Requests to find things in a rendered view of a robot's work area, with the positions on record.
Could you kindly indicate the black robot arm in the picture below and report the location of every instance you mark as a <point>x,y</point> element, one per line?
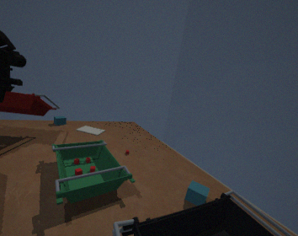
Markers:
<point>7,54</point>

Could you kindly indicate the small teal block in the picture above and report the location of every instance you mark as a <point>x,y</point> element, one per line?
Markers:
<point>197,193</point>
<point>60,120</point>

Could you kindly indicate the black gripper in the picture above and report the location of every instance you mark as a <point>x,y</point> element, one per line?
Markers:
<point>6,82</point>

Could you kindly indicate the small red block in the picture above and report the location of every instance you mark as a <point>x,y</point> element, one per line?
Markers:
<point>78,171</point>

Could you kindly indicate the green plastic tray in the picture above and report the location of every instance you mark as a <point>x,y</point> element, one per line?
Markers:
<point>91,186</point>

